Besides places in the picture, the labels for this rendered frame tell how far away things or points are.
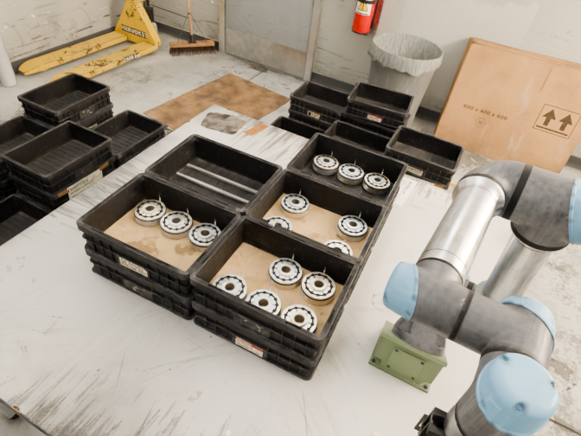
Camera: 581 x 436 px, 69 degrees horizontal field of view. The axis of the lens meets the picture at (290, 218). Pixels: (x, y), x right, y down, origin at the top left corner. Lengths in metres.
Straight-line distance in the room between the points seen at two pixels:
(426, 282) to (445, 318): 0.05
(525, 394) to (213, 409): 0.87
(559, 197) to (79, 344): 1.24
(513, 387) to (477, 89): 3.42
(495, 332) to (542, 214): 0.36
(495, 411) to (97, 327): 1.13
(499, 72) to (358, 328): 2.80
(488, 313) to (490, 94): 3.31
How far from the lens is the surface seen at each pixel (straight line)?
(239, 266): 1.34
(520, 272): 1.07
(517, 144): 3.93
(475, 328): 0.61
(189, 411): 1.25
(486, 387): 0.55
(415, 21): 3.99
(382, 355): 1.31
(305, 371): 1.26
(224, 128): 2.19
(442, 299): 0.61
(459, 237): 0.72
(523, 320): 0.63
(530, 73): 3.83
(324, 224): 1.51
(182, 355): 1.32
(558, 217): 0.92
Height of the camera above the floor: 1.85
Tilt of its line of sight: 43 degrees down
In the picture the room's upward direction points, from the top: 9 degrees clockwise
